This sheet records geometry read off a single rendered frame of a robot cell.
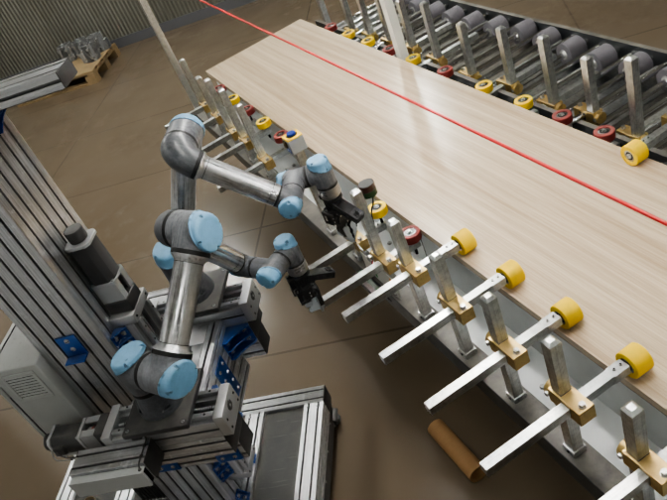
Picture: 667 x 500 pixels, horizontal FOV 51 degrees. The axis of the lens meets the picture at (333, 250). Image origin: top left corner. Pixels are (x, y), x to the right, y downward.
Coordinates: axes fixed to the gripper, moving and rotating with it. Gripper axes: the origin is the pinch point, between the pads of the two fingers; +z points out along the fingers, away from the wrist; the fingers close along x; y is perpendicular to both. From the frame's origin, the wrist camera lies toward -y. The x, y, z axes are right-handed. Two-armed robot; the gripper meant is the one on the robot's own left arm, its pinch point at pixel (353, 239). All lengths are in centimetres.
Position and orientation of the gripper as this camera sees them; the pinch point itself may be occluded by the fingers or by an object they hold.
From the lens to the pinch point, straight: 253.1
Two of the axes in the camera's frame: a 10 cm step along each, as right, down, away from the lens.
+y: -7.0, -2.2, 6.8
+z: 3.3, 7.4, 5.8
